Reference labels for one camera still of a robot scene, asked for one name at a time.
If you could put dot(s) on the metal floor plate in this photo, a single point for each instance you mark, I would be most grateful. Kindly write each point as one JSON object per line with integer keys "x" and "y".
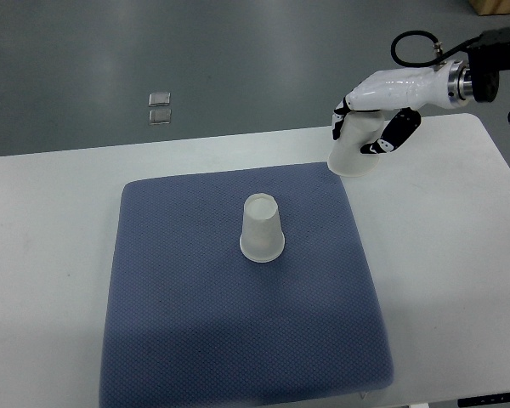
{"x": 159, "y": 99}
{"x": 160, "y": 116}

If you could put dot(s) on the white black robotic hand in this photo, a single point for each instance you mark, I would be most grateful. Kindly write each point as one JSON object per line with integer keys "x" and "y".
{"x": 405, "y": 91}

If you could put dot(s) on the white paper cup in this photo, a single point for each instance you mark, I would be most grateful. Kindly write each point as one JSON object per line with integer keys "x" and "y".
{"x": 262, "y": 239}
{"x": 354, "y": 130}

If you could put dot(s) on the upper metal floor plate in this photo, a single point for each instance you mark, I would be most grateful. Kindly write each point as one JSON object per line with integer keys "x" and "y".
{"x": 159, "y": 99}

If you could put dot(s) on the lower metal floor plate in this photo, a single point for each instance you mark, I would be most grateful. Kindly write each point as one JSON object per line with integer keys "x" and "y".
{"x": 160, "y": 116}

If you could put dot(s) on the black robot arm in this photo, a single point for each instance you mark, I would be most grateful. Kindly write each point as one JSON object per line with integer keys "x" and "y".
{"x": 487, "y": 57}

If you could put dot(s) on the blue grey fabric cushion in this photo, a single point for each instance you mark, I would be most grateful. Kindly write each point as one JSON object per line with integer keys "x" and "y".
{"x": 192, "y": 322}

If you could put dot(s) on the wooden box corner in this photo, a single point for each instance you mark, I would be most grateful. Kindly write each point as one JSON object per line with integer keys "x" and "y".
{"x": 490, "y": 7}

